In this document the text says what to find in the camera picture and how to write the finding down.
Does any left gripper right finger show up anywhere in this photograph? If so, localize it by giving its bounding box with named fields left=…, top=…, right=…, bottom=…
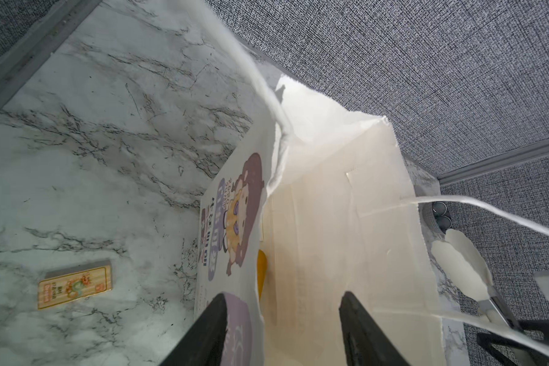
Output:
left=339, top=291, right=410, bottom=366

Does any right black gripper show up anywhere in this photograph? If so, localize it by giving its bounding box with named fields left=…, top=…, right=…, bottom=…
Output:
left=431, top=228, right=549, bottom=366

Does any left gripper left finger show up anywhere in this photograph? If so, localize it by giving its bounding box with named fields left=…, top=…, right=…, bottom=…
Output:
left=160, top=294, right=227, bottom=366

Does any white patterned paper bag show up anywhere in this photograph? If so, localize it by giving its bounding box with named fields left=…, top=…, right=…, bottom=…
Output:
left=165, top=1, right=549, bottom=365

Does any yellow lemon shaped bread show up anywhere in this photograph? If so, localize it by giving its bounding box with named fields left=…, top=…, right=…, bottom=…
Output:
left=257, top=249, right=268, bottom=298

